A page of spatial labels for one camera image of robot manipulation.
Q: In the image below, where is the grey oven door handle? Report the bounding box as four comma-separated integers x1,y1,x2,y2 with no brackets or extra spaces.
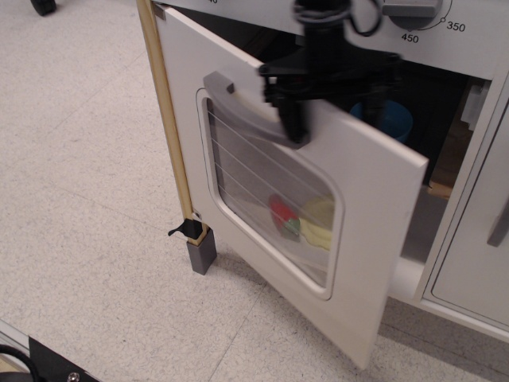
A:
204,72,311,150

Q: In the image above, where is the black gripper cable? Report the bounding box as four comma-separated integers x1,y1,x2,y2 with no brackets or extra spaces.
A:
345,0,385,37

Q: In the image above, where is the white oven door with window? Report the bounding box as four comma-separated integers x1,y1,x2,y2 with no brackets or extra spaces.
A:
156,6,428,368

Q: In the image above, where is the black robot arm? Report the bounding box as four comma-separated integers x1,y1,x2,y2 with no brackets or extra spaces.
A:
258,1,401,148

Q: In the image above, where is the yellow scalloped plate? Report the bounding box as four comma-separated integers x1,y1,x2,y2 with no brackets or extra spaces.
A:
299,197,335,251

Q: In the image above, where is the light wooden corner post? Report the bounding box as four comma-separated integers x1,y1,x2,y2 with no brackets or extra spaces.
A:
136,0,208,246

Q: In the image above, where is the grey right door handle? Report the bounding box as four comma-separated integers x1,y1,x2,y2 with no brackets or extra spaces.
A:
487,201,509,248

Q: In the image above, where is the aluminium frame rail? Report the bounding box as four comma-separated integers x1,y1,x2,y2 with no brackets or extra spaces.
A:
0,320,29,372

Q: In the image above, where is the black caster wheel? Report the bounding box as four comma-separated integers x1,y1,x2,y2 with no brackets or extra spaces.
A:
30,0,56,17

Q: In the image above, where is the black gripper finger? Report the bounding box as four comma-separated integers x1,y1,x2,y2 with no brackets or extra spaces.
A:
363,93,387,128
277,97,310,144

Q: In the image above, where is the blue plastic bowl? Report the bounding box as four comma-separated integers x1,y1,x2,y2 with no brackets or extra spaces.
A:
349,99,414,143

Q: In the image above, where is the grey temperature knob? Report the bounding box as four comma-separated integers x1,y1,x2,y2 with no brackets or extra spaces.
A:
382,0,443,30

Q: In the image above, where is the grey cabinet leg cap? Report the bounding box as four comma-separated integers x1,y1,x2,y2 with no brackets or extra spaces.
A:
187,229,217,275

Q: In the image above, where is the black cable on floor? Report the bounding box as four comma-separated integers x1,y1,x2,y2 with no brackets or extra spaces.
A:
0,344,41,382

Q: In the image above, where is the white toy kitchen cabinet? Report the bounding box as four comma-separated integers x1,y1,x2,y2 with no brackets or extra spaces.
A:
153,1,508,341

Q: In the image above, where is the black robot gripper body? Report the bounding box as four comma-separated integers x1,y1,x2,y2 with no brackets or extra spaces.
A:
258,21,402,105

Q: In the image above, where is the white right cabinet door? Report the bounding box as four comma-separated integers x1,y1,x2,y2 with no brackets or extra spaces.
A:
426,90,508,330

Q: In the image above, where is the red toy chili pepper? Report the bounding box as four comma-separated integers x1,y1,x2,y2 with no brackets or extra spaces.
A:
269,194,301,241

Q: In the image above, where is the black base plate with screw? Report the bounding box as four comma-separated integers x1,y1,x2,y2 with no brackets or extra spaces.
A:
29,337,99,382

